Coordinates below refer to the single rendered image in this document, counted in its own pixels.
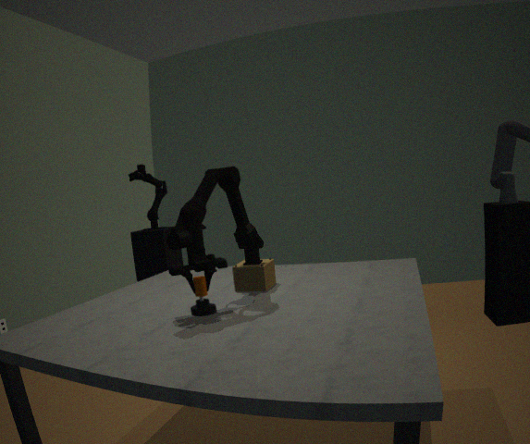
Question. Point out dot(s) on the orange knob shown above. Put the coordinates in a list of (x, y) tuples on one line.
[(200, 286)]

